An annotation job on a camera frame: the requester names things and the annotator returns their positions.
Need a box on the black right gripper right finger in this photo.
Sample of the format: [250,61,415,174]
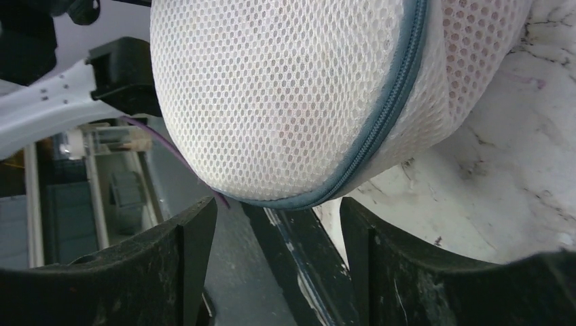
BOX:
[340,198,575,325]

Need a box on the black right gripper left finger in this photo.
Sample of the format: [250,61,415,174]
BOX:
[1,197,217,325]

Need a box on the white mesh laundry bag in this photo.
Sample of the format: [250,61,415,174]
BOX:
[150,0,532,209]

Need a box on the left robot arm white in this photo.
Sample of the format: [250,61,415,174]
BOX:
[1,37,162,159]

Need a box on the black mounting rail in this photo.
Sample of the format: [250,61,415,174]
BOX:
[242,204,361,326]

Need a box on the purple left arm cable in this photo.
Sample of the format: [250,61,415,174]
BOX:
[120,115,231,210]

